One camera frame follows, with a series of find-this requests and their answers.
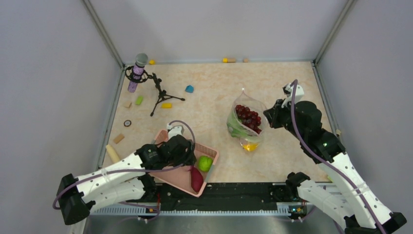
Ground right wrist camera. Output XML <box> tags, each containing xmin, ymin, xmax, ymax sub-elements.
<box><xmin>282</xmin><ymin>83</ymin><xmax>304</xmax><ymax>108</ymax></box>

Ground green block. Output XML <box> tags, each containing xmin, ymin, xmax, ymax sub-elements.
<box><xmin>135</xmin><ymin>96</ymin><xmax>144</xmax><ymax>105</ymax></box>

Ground green lime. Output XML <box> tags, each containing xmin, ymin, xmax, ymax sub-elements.
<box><xmin>198</xmin><ymin>156</ymin><xmax>213</xmax><ymax>172</ymax></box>

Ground blue block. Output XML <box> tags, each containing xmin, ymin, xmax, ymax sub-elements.
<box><xmin>185</xmin><ymin>85</ymin><xmax>194</xmax><ymax>93</ymax></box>

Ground cream wooden cylinder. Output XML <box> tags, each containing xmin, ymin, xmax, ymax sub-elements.
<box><xmin>105</xmin><ymin>144</ymin><xmax>121</xmax><ymax>164</ymax></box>

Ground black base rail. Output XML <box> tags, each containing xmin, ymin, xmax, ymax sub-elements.
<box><xmin>128</xmin><ymin>182</ymin><xmax>303</xmax><ymax>212</ymax></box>

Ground dark red grapes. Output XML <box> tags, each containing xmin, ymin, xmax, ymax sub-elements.
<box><xmin>234</xmin><ymin>104</ymin><xmax>262</xmax><ymax>134</ymax></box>

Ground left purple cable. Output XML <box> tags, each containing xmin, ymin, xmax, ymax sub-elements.
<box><xmin>52</xmin><ymin>120</ymin><xmax>196</xmax><ymax>214</ymax></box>

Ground red sweet potato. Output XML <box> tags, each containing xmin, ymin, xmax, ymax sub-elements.
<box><xmin>190</xmin><ymin>167</ymin><xmax>204</xmax><ymax>193</ymax></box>

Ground green lettuce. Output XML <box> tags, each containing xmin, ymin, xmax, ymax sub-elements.
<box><xmin>226</xmin><ymin>111</ymin><xmax>262</xmax><ymax>142</ymax></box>

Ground yellow and wood cylinder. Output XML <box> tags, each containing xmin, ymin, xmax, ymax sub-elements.
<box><xmin>222</xmin><ymin>58</ymin><xmax>237</xmax><ymax>63</ymax></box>

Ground clear zip top bag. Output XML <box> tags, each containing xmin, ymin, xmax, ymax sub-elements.
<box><xmin>226</xmin><ymin>88</ymin><xmax>269</xmax><ymax>152</ymax></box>

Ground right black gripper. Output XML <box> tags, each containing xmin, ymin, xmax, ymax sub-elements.
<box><xmin>264</xmin><ymin>97</ymin><xmax>306</xmax><ymax>140</ymax></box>

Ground pink plastic basket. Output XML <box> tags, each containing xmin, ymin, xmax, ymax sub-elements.
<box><xmin>150</xmin><ymin>130</ymin><xmax>219</xmax><ymax>197</ymax></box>

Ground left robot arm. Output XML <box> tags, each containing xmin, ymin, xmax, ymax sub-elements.
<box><xmin>53</xmin><ymin>135</ymin><xmax>195</xmax><ymax>225</ymax></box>

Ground small wooden cube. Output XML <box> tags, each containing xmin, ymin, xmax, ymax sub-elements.
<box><xmin>124</xmin><ymin>101</ymin><xmax>131</xmax><ymax>108</ymax></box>

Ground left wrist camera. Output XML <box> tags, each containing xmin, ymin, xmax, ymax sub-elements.
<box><xmin>167</xmin><ymin>124</ymin><xmax>184</xmax><ymax>139</ymax></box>

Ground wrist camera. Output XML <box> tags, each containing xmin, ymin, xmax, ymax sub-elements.
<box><xmin>282</xmin><ymin>83</ymin><xmax>304</xmax><ymax>108</ymax></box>
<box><xmin>167</xmin><ymin>124</ymin><xmax>184</xmax><ymax>139</ymax></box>

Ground purple microphone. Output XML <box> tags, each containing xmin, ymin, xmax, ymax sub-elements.
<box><xmin>128</xmin><ymin>53</ymin><xmax>149</xmax><ymax>93</ymax></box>

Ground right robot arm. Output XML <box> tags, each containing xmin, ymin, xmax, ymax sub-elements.
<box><xmin>263</xmin><ymin>99</ymin><xmax>407</xmax><ymax>234</ymax></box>

